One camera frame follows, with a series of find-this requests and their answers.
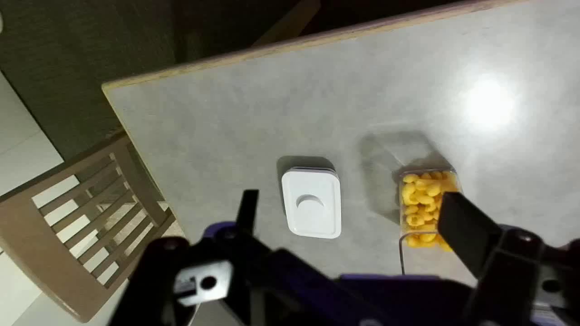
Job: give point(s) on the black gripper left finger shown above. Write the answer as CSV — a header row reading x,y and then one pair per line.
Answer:
x,y
247,212

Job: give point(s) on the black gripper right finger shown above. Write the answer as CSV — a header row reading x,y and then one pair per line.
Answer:
x,y
469,230

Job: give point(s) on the white container lid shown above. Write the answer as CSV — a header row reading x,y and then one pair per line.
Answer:
x,y
313,203

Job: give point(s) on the clear food container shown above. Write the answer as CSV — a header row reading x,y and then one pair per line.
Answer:
x,y
387,157

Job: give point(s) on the yellow snack pieces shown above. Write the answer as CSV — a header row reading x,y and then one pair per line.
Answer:
x,y
420,201

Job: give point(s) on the wooden chair at table end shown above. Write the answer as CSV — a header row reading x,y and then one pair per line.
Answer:
x,y
79,228

